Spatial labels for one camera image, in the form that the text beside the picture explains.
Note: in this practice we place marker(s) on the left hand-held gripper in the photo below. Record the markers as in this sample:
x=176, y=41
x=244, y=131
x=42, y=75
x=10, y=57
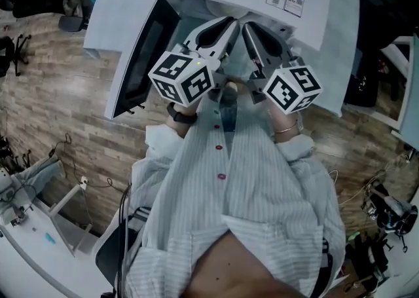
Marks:
x=176, y=77

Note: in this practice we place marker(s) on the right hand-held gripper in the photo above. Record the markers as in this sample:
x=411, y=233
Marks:
x=291, y=90

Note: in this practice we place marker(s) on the person's left forearm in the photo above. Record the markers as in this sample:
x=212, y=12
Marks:
x=181, y=126

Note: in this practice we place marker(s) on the person's right forearm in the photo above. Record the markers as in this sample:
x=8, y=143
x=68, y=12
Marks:
x=284, y=124

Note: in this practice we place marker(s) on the white microwave oven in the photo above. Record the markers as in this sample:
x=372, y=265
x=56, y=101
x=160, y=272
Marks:
x=111, y=11

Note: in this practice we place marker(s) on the person's left shoe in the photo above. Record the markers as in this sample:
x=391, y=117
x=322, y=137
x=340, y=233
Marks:
x=230, y=87

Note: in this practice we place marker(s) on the black wristband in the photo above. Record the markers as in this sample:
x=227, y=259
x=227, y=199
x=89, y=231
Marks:
x=181, y=116

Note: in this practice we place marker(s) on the black bag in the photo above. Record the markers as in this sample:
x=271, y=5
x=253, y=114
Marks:
x=361, y=90

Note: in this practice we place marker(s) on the person's striped shirt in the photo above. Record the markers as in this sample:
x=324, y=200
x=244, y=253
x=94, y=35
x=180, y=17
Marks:
x=262, y=185

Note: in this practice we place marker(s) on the grey office chair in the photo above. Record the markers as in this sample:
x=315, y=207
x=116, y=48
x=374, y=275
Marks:
x=73, y=23

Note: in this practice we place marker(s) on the white power plug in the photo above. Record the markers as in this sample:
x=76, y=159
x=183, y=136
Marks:
x=83, y=181

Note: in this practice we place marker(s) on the small teal object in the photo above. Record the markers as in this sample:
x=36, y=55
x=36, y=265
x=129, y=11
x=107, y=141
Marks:
x=50, y=238

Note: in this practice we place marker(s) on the white desk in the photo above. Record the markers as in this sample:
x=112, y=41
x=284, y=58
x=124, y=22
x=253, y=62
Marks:
x=29, y=251

